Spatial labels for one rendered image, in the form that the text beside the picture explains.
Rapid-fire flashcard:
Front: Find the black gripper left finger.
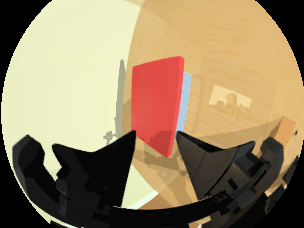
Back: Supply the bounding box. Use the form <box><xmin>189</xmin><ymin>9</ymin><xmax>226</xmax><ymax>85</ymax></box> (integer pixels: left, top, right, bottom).
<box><xmin>52</xmin><ymin>130</ymin><xmax>136</xmax><ymax>207</ymax></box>

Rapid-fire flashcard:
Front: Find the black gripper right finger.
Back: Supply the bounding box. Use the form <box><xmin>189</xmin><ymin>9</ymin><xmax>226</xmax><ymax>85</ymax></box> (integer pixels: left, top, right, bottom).
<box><xmin>175</xmin><ymin>131</ymin><xmax>256</xmax><ymax>201</ymax></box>

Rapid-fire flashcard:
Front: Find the open white box with orange contents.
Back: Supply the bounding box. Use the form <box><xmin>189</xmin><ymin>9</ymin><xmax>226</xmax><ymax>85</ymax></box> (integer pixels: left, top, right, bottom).
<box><xmin>175</xmin><ymin>71</ymin><xmax>192</xmax><ymax>137</ymax></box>

